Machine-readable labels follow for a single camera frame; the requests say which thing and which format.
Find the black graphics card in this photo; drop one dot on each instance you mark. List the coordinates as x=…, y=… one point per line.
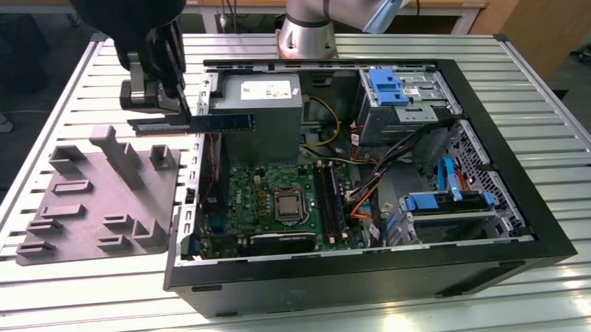
x=282, y=243

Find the metal drive cage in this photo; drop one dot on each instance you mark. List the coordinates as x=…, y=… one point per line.
x=415, y=114

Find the wooden top desk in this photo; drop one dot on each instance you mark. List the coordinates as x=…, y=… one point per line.
x=438, y=5

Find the metal disk bay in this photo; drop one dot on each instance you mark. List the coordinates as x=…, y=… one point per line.
x=457, y=215

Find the grey power supply unit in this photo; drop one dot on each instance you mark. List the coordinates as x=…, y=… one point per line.
x=254, y=145

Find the black PC case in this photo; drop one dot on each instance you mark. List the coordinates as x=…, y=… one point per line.
x=323, y=287

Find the grey parts rack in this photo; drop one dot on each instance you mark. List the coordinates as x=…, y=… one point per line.
x=106, y=207

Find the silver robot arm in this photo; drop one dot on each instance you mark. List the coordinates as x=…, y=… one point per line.
x=305, y=38

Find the silver CPU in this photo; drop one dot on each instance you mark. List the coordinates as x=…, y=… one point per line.
x=289, y=207

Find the black RAM slot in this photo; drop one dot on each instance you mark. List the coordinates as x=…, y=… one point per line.
x=323, y=197

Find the CPU socket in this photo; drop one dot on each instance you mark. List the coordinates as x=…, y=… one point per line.
x=289, y=220

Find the green motherboard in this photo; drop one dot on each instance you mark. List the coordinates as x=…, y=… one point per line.
x=245, y=193

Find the blue drive carrier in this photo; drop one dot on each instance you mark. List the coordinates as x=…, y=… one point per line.
x=386, y=86

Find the hard disk in blue carrier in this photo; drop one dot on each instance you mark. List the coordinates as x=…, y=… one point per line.
x=422, y=202

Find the wooden cabinet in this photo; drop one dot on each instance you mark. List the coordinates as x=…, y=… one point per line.
x=545, y=34

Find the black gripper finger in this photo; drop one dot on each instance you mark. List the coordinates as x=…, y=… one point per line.
x=157, y=97

